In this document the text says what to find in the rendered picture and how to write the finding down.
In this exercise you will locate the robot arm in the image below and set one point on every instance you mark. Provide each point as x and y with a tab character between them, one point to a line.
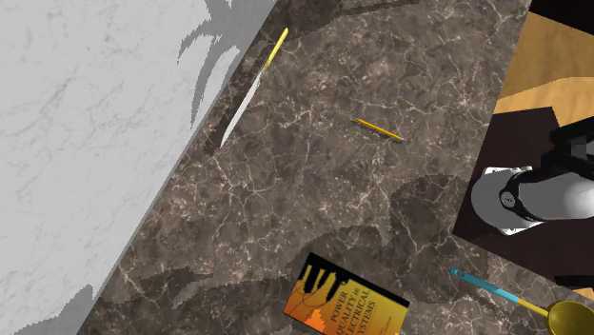
552	199

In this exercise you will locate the yellow pencil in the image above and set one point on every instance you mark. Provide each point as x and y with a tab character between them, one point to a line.
378	130

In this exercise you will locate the orange and black book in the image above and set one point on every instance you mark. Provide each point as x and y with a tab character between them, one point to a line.
352	306

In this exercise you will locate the dark robot stand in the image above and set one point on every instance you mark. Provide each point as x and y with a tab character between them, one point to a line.
510	144

